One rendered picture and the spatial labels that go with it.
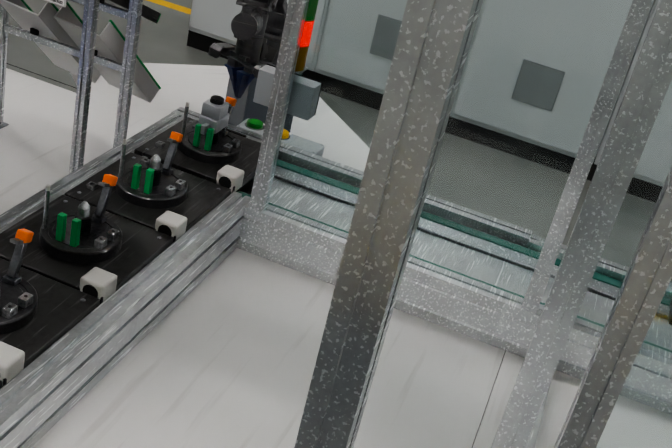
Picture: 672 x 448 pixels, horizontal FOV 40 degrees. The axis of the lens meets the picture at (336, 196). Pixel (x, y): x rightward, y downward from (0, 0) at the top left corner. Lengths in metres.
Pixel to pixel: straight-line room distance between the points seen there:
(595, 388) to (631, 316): 0.08
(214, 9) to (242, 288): 3.72
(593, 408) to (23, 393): 0.82
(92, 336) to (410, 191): 0.87
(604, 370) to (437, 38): 0.33
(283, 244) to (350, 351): 1.12
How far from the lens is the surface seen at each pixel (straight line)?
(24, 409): 1.38
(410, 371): 1.73
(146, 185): 1.83
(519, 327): 1.84
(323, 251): 1.88
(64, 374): 1.45
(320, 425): 0.85
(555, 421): 1.75
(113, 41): 2.06
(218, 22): 5.44
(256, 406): 1.57
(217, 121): 2.03
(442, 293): 1.84
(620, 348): 0.83
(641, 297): 0.81
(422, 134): 0.69
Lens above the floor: 1.87
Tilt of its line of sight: 27 degrees down
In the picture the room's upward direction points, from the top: 14 degrees clockwise
